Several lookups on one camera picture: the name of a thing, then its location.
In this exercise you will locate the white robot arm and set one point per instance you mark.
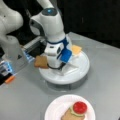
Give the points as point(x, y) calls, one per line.
point(48, 23)

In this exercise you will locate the yellow cheese slice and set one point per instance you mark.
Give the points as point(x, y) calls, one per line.
point(76, 49)

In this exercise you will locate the orange block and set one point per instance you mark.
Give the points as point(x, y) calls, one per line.
point(10, 79)

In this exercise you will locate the red tomato slice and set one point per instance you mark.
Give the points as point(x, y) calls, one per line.
point(80, 107)

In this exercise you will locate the white sectioned round tray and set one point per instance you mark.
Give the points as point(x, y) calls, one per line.
point(72, 72)

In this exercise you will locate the brown toast slice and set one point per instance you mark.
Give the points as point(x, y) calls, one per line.
point(41, 62)
point(71, 115)

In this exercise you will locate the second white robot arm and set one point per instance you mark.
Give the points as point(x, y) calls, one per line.
point(10, 21)

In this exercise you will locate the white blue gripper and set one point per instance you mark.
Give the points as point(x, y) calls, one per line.
point(58, 53)

